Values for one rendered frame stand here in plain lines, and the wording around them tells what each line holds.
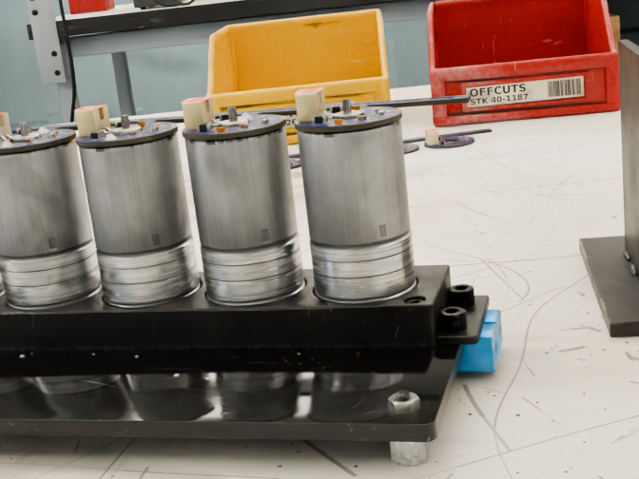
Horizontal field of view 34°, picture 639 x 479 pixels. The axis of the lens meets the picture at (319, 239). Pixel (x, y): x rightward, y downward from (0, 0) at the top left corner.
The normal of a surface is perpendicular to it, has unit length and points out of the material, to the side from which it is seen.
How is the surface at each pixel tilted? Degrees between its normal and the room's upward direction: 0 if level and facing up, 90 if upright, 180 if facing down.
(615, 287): 0
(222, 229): 90
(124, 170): 90
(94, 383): 0
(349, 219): 90
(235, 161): 90
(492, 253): 0
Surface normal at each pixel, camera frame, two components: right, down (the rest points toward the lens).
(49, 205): 0.47, 0.18
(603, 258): -0.11, -0.96
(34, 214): 0.22, 0.24
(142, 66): -0.04, 0.27
